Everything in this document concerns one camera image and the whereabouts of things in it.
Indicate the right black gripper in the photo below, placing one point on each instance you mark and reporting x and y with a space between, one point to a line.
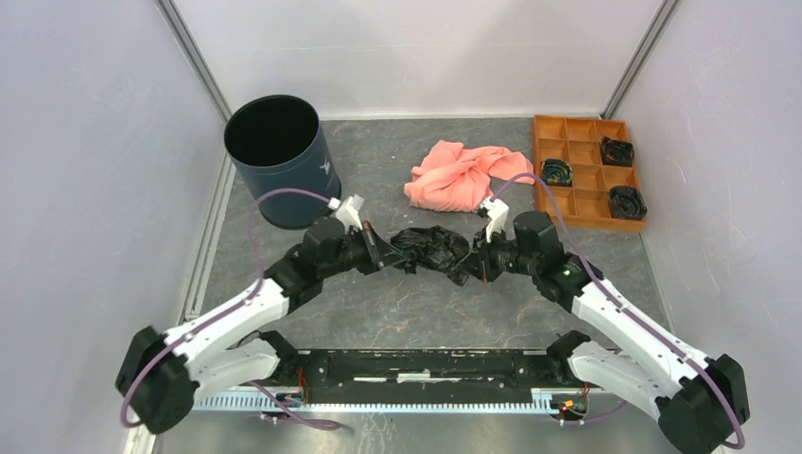
468 265

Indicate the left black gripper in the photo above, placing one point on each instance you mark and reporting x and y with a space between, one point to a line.
375 249

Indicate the black plastic trash bag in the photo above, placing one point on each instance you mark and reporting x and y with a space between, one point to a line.
433 248

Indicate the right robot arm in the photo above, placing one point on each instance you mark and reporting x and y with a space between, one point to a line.
698 402

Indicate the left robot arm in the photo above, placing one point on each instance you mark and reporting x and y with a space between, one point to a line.
164 374

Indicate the rolled trash bag with yellow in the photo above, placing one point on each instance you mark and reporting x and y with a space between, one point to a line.
557 172

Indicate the dark blue trash bin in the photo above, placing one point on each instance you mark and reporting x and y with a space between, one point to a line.
277 142

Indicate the rolled trash bag bottom right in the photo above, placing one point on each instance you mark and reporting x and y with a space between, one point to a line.
626 202

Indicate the rolled trash bag top right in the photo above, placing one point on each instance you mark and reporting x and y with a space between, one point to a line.
616 152

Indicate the pink crumpled cloth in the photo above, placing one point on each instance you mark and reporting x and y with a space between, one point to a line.
454 178

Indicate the orange wooden compartment tray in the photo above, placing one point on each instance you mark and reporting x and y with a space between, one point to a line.
577 142

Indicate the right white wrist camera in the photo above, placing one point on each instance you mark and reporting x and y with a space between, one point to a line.
495 211

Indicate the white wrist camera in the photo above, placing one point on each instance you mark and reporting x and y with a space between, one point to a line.
495 211
347 212

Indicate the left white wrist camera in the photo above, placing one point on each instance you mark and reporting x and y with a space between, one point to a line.
347 212

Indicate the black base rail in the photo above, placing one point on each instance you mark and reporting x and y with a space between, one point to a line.
421 376

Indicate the white toothed cable duct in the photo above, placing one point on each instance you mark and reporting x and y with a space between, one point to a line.
245 400

